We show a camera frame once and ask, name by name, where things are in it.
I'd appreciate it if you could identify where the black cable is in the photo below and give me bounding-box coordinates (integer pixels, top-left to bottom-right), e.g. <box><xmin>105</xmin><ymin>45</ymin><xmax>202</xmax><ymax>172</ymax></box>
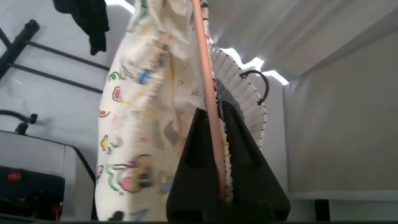
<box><xmin>0</xmin><ymin>109</ymin><xmax>39</xmax><ymax>135</ymax></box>

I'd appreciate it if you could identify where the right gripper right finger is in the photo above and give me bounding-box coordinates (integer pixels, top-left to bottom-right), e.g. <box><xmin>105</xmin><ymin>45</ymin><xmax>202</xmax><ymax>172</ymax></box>
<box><xmin>222</xmin><ymin>100</ymin><xmax>292</xmax><ymax>222</ymax></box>

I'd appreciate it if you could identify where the cream printed garment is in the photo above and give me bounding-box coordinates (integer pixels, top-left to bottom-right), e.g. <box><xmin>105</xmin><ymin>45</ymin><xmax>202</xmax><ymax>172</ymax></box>
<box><xmin>95</xmin><ymin>0</ymin><xmax>234</xmax><ymax>222</ymax></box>

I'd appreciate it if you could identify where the black garment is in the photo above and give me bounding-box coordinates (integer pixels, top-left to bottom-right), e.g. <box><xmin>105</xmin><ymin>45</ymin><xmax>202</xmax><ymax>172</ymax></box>
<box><xmin>52</xmin><ymin>0</ymin><xmax>110</xmax><ymax>56</ymax></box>

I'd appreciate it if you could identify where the pink clothes hanger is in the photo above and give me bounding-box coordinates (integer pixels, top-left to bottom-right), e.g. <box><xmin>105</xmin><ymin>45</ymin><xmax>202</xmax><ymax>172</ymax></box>
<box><xmin>173</xmin><ymin>0</ymin><xmax>227</xmax><ymax>202</ymax></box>

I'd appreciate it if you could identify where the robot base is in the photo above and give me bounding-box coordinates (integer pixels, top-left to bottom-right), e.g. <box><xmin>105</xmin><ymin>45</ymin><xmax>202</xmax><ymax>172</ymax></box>
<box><xmin>0</xmin><ymin>129</ymin><xmax>98</xmax><ymax>222</ymax></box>

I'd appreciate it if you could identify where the white laundry basket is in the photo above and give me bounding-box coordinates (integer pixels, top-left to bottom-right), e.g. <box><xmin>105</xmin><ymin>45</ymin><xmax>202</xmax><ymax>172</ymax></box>
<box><xmin>210</xmin><ymin>43</ymin><xmax>271</xmax><ymax>149</ymax></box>

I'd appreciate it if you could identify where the black clothes rack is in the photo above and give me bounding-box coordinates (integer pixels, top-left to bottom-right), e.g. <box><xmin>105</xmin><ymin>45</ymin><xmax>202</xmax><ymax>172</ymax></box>
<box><xmin>0</xmin><ymin>19</ymin><xmax>111</xmax><ymax>94</ymax></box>

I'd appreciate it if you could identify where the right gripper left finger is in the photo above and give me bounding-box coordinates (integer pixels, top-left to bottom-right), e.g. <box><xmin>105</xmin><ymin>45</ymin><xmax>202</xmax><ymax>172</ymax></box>
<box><xmin>166</xmin><ymin>107</ymin><xmax>220</xmax><ymax>222</ymax></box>

